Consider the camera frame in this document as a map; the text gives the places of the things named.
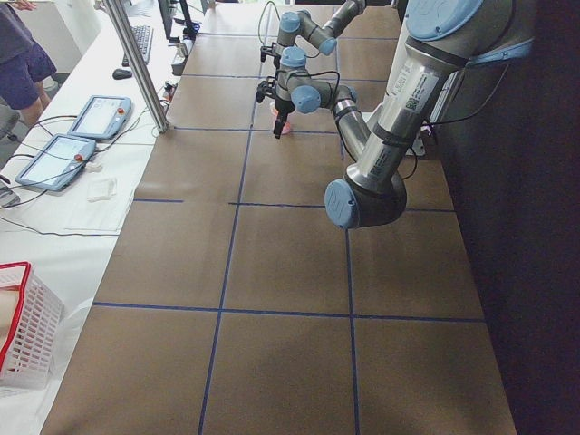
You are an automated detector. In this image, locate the person in dark clothes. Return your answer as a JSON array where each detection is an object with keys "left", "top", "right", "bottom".
[{"left": 1, "top": 1, "right": 56, "bottom": 127}]

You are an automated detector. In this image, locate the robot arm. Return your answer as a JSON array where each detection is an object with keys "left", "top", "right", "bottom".
[
  {"left": 261, "top": 0, "right": 537, "bottom": 229},
  {"left": 274, "top": 0, "right": 366, "bottom": 56}
]

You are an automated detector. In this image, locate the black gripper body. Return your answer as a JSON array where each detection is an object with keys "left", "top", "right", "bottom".
[{"left": 275, "top": 92, "right": 295, "bottom": 121}]

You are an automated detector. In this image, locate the crumpled white tissue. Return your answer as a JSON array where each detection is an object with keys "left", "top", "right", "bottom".
[{"left": 87, "top": 178, "right": 117, "bottom": 202}]

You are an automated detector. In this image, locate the aluminium frame post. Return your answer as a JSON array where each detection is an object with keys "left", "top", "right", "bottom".
[{"left": 103, "top": 0, "right": 169, "bottom": 133}]

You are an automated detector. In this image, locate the teach pendant tablet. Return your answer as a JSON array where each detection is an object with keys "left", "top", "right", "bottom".
[
  {"left": 68, "top": 95, "right": 132, "bottom": 140},
  {"left": 15, "top": 134, "right": 96, "bottom": 192}
]

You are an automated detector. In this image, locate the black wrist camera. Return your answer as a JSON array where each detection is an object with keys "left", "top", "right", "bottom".
[
  {"left": 256, "top": 76, "right": 277, "bottom": 103},
  {"left": 260, "top": 42, "right": 280, "bottom": 67}
]

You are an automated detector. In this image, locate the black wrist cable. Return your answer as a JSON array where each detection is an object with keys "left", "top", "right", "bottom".
[{"left": 289, "top": 70, "right": 354, "bottom": 110}]

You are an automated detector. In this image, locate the pink mesh pen holder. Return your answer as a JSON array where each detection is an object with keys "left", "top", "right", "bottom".
[{"left": 269, "top": 101, "right": 292, "bottom": 135}]

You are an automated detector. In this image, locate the near teach pendant tablet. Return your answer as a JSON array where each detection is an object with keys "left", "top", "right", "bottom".
[{"left": 15, "top": 134, "right": 96, "bottom": 192}]

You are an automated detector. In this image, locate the white red plastic basket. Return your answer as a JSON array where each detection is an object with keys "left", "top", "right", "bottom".
[{"left": 1, "top": 262, "right": 63, "bottom": 392}]

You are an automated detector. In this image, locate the black computer mouse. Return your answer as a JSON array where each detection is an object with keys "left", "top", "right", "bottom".
[{"left": 111, "top": 68, "right": 132, "bottom": 80}]

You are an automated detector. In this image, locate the black keyboard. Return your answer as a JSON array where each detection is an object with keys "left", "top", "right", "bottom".
[{"left": 131, "top": 24, "right": 154, "bottom": 64}]

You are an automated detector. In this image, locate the far teach pendant tablet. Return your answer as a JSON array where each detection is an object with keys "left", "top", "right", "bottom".
[{"left": 68, "top": 95, "right": 132, "bottom": 140}]

